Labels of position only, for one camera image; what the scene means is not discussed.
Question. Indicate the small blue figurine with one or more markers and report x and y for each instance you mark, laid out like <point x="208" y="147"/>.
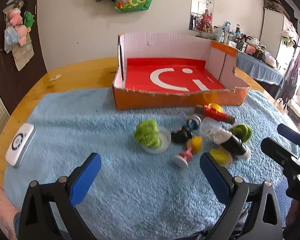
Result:
<point x="191" y="123"/>

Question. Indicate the blue side table cloth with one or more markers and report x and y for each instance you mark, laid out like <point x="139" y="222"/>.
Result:
<point x="260" y="71"/>

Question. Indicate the pink plush toy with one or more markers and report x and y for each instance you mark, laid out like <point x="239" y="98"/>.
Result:
<point x="15" y="16"/>
<point x="21" y="32"/>

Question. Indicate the blue fluffy towel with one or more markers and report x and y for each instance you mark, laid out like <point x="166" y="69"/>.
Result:
<point x="90" y="130"/>

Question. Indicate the white bag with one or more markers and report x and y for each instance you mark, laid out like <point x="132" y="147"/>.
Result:
<point x="296" y="107"/>

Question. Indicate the clear plastic container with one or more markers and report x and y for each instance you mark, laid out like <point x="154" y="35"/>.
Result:
<point x="208" y="127"/>

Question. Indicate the bluish plastic bag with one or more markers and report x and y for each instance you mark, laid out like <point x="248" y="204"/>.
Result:
<point x="10" y="38"/>

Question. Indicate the orange cardboard box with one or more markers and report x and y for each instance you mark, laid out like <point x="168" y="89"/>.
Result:
<point x="177" y="77"/>

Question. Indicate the blue ribbed cloth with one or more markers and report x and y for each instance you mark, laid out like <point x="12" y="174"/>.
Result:
<point x="281" y="192"/>

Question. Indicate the white refrigerator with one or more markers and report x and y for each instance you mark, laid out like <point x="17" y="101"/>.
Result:
<point x="272" y="30"/>

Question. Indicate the black and white roll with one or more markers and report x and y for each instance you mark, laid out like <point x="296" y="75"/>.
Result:
<point x="233" y="143"/>

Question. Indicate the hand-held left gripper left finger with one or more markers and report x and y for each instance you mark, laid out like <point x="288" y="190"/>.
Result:
<point x="86" y="177"/>

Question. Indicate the black-haired yellow dress figurine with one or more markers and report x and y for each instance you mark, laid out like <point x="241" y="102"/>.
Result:
<point x="181" y="135"/>

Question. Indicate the pink curtain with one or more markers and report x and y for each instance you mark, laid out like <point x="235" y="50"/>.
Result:
<point x="298" y="62"/>

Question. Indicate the pale yellow cloth bundle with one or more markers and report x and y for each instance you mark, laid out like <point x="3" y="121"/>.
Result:
<point x="220" y="156"/>

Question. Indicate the white rectangular device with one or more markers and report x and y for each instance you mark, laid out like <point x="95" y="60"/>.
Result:
<point x="20" y="145"/>

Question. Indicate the cluttered side table, blue cloth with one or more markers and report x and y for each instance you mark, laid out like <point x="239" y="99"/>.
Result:
<point x="237" y="41"/>

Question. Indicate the clear round lid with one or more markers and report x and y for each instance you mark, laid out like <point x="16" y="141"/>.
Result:
<point x="165" y="142"/>

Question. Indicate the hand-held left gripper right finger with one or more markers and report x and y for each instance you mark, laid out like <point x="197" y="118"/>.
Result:
<point x="213" y="177"/>

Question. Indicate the dark basket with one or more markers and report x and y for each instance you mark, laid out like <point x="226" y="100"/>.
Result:
<point x="277" y="5"/>

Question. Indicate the beige paper bag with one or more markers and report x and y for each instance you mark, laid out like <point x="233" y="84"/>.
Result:
<point x="22" y="57"/>

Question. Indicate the dark brown door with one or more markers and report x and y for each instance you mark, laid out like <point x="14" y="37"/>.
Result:
<point x="27" y="80"/>

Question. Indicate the wall mirror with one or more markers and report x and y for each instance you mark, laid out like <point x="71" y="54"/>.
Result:
<point x="202" y="7"/>

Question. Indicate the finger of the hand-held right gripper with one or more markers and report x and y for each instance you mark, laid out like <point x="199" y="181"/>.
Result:
<point x="288" y="132"/>
<point x="275" y="148"/>

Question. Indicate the green yarn ball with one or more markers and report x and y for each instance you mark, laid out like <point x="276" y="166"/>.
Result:
<point x="147" y="132"/>
<point x="242" y="131"/>

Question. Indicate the green hanging toy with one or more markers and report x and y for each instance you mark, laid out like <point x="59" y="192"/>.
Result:
<point x="287" y="40"/>

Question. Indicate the pink rabbit plush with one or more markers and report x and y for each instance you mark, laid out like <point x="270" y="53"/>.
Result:
<point x="205" y="21"/>

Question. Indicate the red stick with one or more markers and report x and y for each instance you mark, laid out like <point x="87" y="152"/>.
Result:
<point x="215" y="114"/>

